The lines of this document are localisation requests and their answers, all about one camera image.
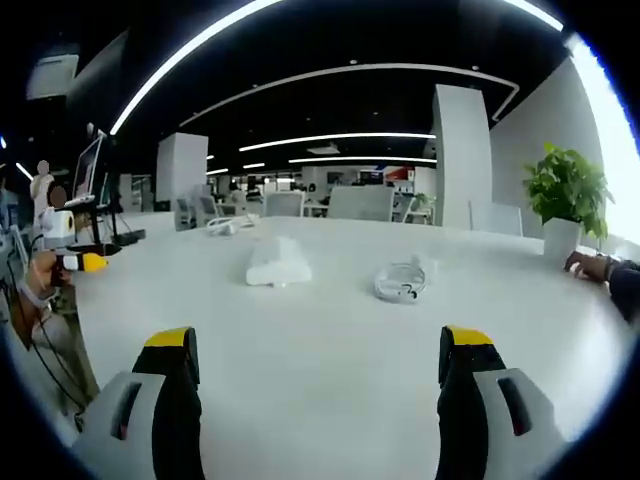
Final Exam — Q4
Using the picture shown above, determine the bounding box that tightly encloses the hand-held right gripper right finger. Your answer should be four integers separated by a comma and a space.
436, 324, 569, 480

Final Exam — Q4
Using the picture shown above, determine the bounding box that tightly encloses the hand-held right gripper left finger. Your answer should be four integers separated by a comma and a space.
69, 325, 207, 480

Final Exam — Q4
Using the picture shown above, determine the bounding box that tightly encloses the white charger with cable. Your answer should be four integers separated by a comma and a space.
373, 253, 441, 305

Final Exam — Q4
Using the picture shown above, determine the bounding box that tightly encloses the white power strip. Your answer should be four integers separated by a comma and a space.
244, 235, 314, 289

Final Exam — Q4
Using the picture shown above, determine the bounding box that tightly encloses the white desk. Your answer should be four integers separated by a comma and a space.
63, 214, 632, 480

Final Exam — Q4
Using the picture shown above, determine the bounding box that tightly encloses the person's left hand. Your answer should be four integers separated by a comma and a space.
25, 251, 72, 302

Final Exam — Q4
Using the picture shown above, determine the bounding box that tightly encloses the monitor on black stand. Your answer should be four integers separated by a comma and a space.
63, 132, 147, 247

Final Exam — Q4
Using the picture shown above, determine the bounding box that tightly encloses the white office chair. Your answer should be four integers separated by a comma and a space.
467, 200, 524, 237

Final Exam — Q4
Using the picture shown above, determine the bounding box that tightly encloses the white plant pot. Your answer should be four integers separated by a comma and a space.
542, 217, 584, 261

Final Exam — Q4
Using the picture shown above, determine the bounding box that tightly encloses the green potted plant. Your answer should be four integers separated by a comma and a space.
521, 141, 616, 241

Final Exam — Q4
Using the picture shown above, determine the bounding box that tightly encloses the black cable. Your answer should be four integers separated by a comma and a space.
27, 299, 94, 419

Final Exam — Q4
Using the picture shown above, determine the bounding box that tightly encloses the white cable bundle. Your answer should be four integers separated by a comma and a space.
205, 213, 262, 237

